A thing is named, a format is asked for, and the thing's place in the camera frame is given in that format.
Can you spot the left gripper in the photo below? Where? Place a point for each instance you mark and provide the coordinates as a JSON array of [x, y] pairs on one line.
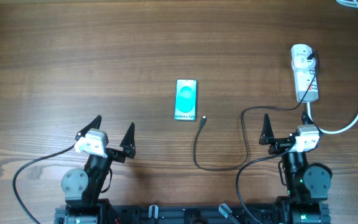
[[126, 145]]

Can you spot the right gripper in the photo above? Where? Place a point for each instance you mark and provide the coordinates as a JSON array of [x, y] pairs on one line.
[[280, 144]]

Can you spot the smartphone with cyan screen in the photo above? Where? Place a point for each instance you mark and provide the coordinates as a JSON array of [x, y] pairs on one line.
[[185, 100]]

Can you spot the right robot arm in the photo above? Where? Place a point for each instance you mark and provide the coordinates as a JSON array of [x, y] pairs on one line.
[[307, 184]]

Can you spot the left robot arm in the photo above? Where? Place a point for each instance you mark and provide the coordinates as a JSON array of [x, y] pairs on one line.
[[82, 187]]

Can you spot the white USB charger plug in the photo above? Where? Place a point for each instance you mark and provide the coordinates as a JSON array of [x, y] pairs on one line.
[[302, 62]]

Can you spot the white power strip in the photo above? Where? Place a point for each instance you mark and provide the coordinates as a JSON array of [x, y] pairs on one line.
[[306, 87]]

